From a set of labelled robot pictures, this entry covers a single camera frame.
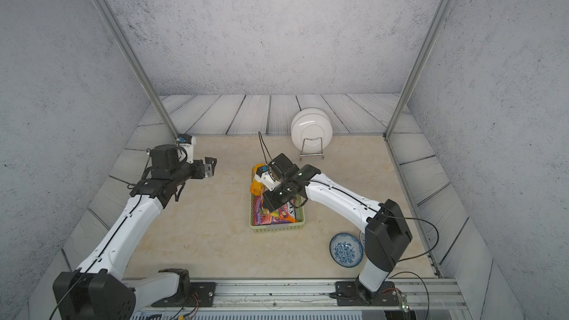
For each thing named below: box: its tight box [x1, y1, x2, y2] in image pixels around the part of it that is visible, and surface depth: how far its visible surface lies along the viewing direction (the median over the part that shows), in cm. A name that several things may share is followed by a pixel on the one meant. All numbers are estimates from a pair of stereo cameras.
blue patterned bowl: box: [328, 232, 364, 269], surface depth 82 cm
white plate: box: [290, 107, 334, 155], surface depth 107 cm
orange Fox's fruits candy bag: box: [253, 195, 298, 226], surface depth 84 cm
